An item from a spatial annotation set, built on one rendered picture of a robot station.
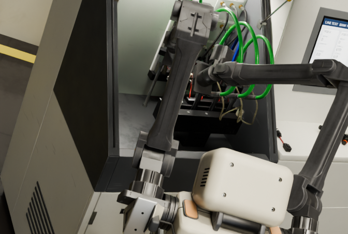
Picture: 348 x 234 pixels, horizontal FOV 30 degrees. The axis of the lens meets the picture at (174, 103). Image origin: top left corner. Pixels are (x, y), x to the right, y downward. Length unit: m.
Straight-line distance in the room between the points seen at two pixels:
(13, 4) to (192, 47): 3.02
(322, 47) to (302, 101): 0.24
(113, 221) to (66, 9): 0.83
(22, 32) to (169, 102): 3.01
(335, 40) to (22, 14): 2.37
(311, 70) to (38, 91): 1.30
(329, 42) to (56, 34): 1.08
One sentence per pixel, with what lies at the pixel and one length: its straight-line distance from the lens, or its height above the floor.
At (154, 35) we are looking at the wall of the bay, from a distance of 2.55.
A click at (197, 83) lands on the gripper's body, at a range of 2.23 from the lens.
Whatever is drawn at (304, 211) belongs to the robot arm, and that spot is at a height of 1.25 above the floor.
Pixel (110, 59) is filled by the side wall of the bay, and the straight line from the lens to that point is 2.16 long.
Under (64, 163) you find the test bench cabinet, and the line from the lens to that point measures 2.44.
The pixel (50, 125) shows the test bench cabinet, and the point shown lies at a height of 0.68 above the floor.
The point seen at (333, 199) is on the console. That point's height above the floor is 0.75.
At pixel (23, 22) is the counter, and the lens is 4.45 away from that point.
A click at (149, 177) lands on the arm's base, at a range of 1.59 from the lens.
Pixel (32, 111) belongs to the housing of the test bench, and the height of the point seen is 0.58.
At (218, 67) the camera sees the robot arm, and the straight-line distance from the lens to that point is 2.10.
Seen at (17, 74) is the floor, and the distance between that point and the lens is 4.14.
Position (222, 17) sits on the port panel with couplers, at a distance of 2.64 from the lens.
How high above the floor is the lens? 2.18
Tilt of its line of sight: 30 degrees down
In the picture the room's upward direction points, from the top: 24 degrees clockwise
